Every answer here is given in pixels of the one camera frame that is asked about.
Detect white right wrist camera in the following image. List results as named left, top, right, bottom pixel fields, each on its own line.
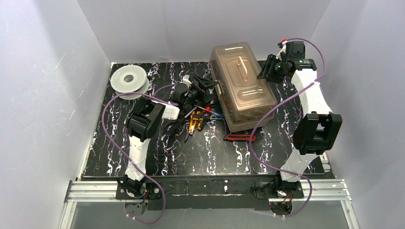
left=276, top=39, right=292, bottom=61

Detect black handled cutters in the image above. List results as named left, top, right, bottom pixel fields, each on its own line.
left=164, top=107, right=197, bottom=136

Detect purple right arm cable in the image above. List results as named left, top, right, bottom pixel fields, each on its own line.
left=248, top=38, right=327, bottom=219

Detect yellow black bit holder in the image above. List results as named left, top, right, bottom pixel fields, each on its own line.
left=193, top=111, right=209, bottom=131

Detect blue handled screwdriver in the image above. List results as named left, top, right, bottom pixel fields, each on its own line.
left=204, top=109, right=225, bottom=120

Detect white filament spool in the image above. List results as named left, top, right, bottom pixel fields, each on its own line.
left=110, top=65, right=149, bottom=100

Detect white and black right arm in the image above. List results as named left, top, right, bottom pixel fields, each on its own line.
left=251, top=38, right=342, bottom=199

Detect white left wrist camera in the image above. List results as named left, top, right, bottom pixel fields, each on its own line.
left=182, top=74, right=192, bottom=87

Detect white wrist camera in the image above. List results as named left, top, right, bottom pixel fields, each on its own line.
left=276, top=39, right=292, bottom=61
left=182, top=74, right=192, bottom=87

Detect red and black utility knife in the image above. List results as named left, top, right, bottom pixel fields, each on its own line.
left=223, top=134, right=250, bottom=142

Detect beige translucent plastic toolbox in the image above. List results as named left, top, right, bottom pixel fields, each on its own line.
left=210, top=42, right=277, bottom=132

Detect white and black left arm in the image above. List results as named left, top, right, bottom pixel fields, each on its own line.
left=118, top=75, right=218, bottom=198

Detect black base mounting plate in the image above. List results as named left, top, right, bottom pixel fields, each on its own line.
left=116, top=174, right=304, bottom=210

